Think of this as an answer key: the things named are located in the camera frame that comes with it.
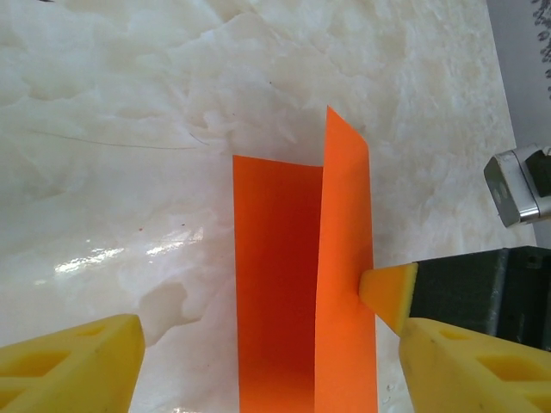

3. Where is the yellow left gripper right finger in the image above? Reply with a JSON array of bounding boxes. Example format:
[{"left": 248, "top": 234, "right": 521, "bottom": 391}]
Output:
[{"left": 398, "top": 317, "right": 551, "bottom": 413}]

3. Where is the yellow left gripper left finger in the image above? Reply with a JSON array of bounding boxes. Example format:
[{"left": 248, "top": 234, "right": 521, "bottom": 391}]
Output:
[{"left": 0, "top": 313, "right": 146, "bottom": 413}]

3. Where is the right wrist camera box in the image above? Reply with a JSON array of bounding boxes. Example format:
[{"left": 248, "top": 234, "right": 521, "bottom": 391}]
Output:
[{"left": 483, "top": 145, "right": 551, "bottom": 228}]

